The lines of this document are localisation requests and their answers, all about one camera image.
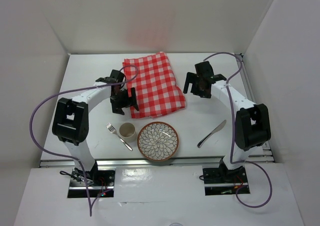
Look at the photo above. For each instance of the red white checkered cloth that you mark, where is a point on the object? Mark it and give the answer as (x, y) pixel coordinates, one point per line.
(156, 89)

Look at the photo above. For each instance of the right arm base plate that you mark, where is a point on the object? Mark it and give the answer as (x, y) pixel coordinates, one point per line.
(216, 184)

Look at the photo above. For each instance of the silver table knife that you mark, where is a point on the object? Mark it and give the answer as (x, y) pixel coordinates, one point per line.
(217, 129)

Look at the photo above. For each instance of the silver fork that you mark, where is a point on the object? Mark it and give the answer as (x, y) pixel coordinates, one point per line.
(112, 130)

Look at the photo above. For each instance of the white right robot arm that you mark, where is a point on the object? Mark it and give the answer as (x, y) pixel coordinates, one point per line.
(250, 121)

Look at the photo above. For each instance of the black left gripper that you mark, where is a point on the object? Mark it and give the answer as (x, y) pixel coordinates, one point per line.
(130, 100)

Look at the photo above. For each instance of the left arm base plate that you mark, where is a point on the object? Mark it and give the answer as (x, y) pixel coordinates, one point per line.
(101, 186)

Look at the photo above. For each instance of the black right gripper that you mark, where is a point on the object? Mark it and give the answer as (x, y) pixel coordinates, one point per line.
(204, 94)

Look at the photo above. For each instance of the beige cup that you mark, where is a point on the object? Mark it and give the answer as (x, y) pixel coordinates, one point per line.
(127, 132)

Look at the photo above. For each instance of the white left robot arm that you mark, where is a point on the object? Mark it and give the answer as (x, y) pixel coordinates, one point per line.
(71, 119)

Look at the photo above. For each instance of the floral patterned ceramic bowl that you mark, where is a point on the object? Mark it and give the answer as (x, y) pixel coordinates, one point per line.
(158, 141)

